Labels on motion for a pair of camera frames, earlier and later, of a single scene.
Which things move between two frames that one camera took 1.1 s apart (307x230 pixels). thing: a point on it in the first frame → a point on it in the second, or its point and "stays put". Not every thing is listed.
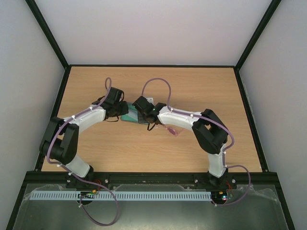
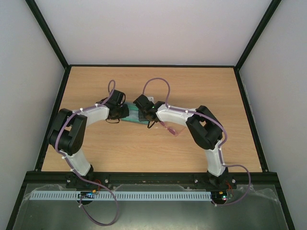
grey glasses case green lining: x=133 y=114 stays put
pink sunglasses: x=173 y=130 stays put
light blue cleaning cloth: x=142 y=119 → x=133 y=114
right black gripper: x=145 y=116 stays put
